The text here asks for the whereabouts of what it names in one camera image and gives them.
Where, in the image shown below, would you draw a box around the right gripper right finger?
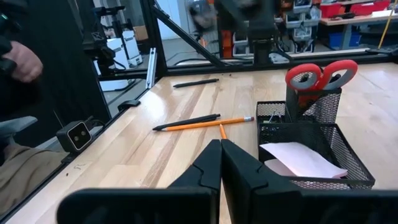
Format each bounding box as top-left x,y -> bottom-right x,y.
220,138 -> 302,224

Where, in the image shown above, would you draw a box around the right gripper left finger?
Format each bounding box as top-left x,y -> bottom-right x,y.
167,139 -> 223,191

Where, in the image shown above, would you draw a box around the pink sticky note pad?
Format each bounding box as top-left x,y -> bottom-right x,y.
259,141 -> 349,180

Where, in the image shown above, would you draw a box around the black binder clip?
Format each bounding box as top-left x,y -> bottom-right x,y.
267,110 -> 285,124

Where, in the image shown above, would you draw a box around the red handled scissors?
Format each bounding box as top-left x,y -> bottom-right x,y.
284,58 -> 359,108

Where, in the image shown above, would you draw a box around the black mesh desk organizer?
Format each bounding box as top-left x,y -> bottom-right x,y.
255,86 -> 376,190

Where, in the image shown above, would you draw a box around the silver aluminium bar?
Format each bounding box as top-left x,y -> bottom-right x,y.
145,47 -> 158,90

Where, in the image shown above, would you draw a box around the blue storage bin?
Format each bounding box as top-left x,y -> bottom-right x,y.
328,30 -> 363,49

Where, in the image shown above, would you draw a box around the black partition panel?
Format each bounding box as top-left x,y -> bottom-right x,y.
27,0 -> 111,131

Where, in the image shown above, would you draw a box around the person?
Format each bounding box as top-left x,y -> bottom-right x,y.
0,0 -> 68,215

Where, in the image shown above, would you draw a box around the wooden top work table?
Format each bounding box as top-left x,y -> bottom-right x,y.
319,12 -> 398,51

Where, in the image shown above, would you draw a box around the red storage bin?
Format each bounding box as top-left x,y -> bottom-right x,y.
349,0 -> 392,16
320,2 -> 351,19

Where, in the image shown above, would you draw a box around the grey chair armrest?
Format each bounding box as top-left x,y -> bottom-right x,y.
0,115 -> 39,142

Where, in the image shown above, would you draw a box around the person's hand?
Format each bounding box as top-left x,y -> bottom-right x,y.
2,40 -> 44,83

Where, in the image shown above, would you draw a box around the black frame clamp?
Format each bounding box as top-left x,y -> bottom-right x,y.
117,99 -> 142,112

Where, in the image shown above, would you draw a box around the black table-level camera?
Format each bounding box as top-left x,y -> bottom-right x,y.
55,120 -> 93,154

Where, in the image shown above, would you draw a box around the yellow hanging cable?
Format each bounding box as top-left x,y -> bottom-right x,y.
377,0 -> 398,50

